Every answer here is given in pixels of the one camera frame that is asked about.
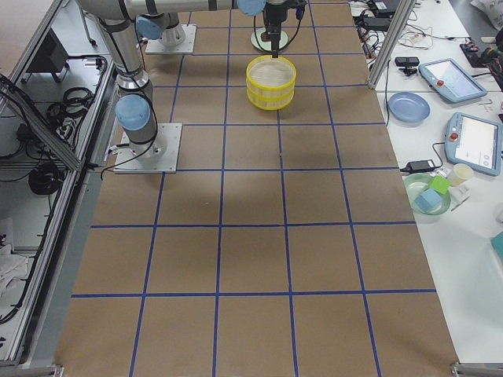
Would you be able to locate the green bowl with blocks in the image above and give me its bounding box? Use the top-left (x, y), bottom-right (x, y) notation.
top-left (403, 173), bottom-right (451, 215)

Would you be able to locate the white crumpled cloth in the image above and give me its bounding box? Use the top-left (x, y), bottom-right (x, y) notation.
top-left (1, 243), bottom-right (29, 296)

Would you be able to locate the yellow steamer layer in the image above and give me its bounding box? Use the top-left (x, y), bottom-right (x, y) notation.
top-left (246, 55), bottom-right (296, 93)
top-left (247, 86), bottom-right (295, 111)

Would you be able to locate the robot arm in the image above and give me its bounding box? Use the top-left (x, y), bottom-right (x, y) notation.
top-left (79, 1), bottom-right (178, 158)
top-left (79, 0), bottom-right (291, 58)

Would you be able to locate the blue foam block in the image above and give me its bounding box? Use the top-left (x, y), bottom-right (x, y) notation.
top-left (414, 188), bottom-right (442, 213)

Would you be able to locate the yellow steamer bottom layer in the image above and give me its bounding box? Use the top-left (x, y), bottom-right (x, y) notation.
top-left (247, 86), bottom-right (295, 111)

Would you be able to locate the black power adapter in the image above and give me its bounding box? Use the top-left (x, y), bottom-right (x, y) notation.
top-left (400, 159), bottom-right (438, 174)

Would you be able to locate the paper cup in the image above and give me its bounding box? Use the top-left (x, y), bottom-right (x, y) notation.
top-left (447, 163), bottom-right (474, 187)

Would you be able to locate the green foam block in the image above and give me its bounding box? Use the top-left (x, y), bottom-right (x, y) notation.
top-left (428, 175), bottom-right (451, 195)

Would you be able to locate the light green plate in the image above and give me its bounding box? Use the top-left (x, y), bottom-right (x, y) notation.
top-left (251, 27), bottom-right (289, 54)

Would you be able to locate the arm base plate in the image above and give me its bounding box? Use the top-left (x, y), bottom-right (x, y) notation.
top-left (113, 123), bottom-right (182, 174)
top-left (145, 24), bottom-right (197, 55)

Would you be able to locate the blue plate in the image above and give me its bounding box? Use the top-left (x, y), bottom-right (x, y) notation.
top-left (388, 92), bottom-right (431, 123)

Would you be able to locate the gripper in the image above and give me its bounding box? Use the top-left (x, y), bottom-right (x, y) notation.
top-left (263, 1), bottom-right (290, 59)

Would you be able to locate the teach pendant near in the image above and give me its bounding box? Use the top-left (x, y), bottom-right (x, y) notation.
top-left (444, 112), bottom-right (502, 177)

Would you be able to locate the yellow steamer top layer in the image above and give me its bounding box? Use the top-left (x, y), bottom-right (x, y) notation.
top-left (246, 55), bottom-right (296, 93)

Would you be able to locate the teach pendant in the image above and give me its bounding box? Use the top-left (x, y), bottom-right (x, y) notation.
top-left (418, 58), bottom-right (487, 103)
top-left (444, 112), bottom-right (502, 177)

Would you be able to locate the teach pendant far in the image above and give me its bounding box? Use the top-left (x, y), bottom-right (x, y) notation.
top-left (418, 58), bottom-right (487, 103)

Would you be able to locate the aluminium frame post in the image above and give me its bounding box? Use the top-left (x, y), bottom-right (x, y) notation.
top-left (368, 0), bottom-right (416, 90)

